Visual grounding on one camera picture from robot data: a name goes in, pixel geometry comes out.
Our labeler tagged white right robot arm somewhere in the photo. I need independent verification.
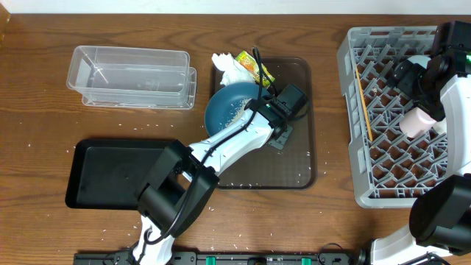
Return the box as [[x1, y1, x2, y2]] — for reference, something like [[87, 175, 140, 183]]
[[365, 21, 470, 264]]

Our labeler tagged white tissue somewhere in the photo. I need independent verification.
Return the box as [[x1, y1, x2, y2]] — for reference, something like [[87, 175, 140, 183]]
[[211, 53, 255, 86]]

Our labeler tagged clear plastic bin lid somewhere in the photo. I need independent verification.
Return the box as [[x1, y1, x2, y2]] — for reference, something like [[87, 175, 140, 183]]
[[82, 67, 196, 110]]

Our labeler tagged dark brown serving tray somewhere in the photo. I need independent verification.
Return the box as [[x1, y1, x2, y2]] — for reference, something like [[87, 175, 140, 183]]
[[219, 57, 316, 190]]

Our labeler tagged pink cup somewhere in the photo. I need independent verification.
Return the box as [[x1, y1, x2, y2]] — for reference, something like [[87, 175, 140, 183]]
[[399, 107, 436, 138]]

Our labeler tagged black flat bin tray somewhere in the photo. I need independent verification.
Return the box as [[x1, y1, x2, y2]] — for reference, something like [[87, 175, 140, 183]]
[[65, 139, 168, 211]]

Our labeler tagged dark blue plate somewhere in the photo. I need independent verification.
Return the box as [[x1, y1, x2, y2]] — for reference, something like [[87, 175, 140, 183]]
[[205, 82, 259, 137]]

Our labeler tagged yellow green snack wrapper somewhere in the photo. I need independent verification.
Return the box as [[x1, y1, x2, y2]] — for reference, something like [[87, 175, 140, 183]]
[[235, 51, 275, 88]]

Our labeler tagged clear plastic bin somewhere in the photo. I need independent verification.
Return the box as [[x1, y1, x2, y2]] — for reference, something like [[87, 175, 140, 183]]
[[66, 46, 196, 109]]

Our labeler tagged wooden chopstick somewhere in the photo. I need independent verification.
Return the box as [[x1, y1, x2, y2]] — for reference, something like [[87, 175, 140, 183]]
[[355, 66, 373, 142]]

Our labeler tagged pile of white rice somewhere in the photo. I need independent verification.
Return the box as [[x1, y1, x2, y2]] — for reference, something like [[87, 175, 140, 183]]
[[225, 98, 251, 127]]

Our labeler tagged cream white cup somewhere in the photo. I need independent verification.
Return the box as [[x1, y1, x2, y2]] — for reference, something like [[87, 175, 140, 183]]
[[432, 119, 447, 135]]

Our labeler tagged light blue bowl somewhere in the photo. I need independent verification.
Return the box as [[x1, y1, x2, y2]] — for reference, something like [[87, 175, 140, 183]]
[[407, 55, 431, 68]]

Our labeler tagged grey dishwasher rack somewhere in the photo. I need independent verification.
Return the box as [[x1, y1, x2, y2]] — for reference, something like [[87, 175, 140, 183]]
[[336, 26, 447, 208]]

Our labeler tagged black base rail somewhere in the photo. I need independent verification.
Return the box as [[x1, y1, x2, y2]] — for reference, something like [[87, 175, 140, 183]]
[[73, 251, 351, 265]]

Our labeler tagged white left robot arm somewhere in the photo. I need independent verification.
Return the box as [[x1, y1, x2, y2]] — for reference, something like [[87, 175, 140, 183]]
[[132, 82, 308, 264]]

